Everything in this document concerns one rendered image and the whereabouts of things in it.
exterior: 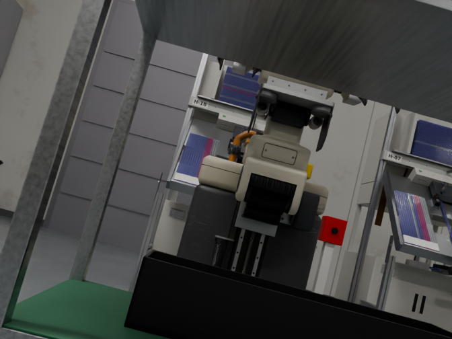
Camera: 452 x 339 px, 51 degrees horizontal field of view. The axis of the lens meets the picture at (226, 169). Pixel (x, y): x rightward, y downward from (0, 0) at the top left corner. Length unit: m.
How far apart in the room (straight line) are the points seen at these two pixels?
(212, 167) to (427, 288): 2.02
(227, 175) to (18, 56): 4.85
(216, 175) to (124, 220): 3.92
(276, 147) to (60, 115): 1.12
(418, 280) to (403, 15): 2.79
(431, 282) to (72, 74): 3.09
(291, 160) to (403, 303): 1.94
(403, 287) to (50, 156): 2.98
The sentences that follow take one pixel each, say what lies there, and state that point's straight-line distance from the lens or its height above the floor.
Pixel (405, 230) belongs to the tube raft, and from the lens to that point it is 3.16.
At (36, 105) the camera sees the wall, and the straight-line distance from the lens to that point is 6.22.
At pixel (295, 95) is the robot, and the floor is 1.03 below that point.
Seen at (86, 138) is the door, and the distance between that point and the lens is 5.93.
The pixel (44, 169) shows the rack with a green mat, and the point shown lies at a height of 0.55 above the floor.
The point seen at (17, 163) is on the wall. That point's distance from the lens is 6.17.
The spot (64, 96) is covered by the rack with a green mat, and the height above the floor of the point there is 0.65.
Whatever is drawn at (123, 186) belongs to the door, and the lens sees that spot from 5.78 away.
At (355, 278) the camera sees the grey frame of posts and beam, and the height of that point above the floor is 0.43.
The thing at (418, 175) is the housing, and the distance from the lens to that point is 3.58.
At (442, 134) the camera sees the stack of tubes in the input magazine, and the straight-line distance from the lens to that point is 3.75.
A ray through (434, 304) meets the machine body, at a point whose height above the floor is 0.41.
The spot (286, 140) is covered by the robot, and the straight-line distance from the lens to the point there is 1.72.
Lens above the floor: 0.54
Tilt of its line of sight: 7 degrees up
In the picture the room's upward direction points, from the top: 15 degrees clockwise
